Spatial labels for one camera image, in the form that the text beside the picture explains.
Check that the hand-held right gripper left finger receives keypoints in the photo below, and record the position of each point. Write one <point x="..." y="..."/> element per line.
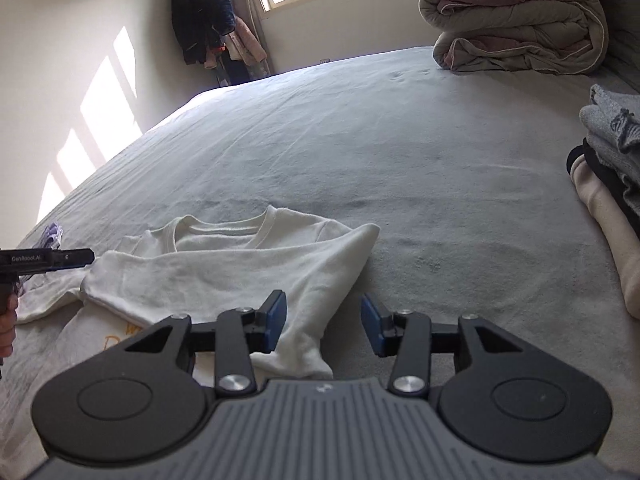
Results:
<point x="275" y="320"/>

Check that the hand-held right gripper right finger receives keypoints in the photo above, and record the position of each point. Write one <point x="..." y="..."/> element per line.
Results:
<point x="371" y="325"/>

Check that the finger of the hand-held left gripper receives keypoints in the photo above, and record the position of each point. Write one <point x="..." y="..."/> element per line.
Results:
<point x="75" y="258"/>

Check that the white sweatshirt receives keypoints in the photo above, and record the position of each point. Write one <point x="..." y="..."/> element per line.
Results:
<point x="225" y="270"/>

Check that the person's left hand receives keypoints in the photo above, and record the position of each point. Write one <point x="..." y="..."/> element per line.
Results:
<point x="6" y="330"/>

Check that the hanging dark trousers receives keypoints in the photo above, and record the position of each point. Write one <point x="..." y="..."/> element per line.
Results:
<point x="232" y="70"/>

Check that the folded cream garment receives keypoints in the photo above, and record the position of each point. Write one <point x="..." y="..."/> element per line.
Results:
<point x="610" y="230"/>

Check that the folded black garment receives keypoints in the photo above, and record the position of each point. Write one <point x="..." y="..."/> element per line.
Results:
<point x="592" y="165"/>

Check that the hanging pink garment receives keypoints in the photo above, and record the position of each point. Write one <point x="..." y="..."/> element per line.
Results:
<point x="247" y="45"/>

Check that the hanging dark blue garment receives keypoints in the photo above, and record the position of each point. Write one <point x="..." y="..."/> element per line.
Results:
<point x="200" y="10"/>

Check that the grey floral curtain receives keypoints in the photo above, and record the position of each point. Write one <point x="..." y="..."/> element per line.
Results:
<point x="250" y="5"/>

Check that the folded grey sweater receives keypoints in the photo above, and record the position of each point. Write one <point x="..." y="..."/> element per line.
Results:
<point x="610" y="120"/>

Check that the folded grey pink duvet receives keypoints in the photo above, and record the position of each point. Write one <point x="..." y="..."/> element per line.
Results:
<point x="515" y="20"/>

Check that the grey quilted headboard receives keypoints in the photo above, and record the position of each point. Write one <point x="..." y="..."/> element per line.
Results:
<point x="627" y="20"/>

